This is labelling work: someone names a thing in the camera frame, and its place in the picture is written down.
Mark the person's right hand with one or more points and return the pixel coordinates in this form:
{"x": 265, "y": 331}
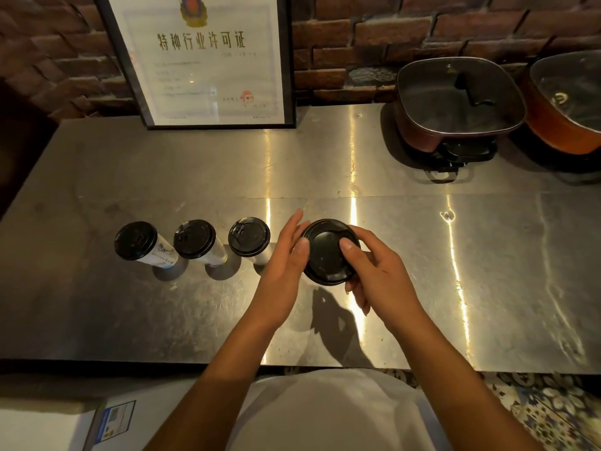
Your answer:
{"x": 385, "y": 286}

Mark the person's left hand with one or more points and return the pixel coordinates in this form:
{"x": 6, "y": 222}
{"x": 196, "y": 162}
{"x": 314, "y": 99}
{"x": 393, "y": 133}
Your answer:
{"x": 279, "y": 277}

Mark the person's right thumb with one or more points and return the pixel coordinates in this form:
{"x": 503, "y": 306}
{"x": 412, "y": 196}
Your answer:
{"x": 353, "y": 248}

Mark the person's left thumb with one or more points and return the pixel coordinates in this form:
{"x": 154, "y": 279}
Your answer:
{"x": 301, "y": 258}

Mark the black plastic cup lid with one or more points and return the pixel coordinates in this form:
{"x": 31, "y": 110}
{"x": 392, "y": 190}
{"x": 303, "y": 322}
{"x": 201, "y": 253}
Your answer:
{"x": 326, "y": 258}

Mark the person's left forearm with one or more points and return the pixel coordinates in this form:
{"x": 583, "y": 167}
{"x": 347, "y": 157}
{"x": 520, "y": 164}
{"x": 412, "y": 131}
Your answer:
{"x": 220, "y": 385}

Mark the person's right forearm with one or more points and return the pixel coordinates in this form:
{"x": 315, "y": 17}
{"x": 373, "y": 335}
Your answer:
{"x": 450, "y": 385}

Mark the white paper cup black lid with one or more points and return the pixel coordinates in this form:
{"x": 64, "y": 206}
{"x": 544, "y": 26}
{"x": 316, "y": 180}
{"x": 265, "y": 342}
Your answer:
{"x": 136, "y": 240}
{"x": 249, "y": 237}
{"x": 195, "y": 239}

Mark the dark red electric pot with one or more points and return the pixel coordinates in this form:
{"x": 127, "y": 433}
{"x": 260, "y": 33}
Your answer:
{"x": 418, "y": 131}

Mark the white shirt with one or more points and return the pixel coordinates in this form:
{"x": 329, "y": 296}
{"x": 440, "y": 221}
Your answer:
{"x": 328, "y": 413}

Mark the square glass pot lid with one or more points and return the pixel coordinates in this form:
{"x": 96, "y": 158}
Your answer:
{"x": 450, "y": 96}

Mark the black framed certificate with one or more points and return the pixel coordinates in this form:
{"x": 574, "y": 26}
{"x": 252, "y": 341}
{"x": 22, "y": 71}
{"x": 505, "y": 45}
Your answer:
{"x": 202, "y": 60}

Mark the orange electric pot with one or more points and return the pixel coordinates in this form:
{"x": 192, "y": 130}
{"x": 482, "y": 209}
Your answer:
{"x": 558, "y": 131}

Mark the round glass pot lid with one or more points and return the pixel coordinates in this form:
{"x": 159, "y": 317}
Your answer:
{"x": 573, "y": 89}

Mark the white box with blue label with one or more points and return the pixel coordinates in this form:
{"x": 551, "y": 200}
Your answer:
{"x": 47, "y": 429}

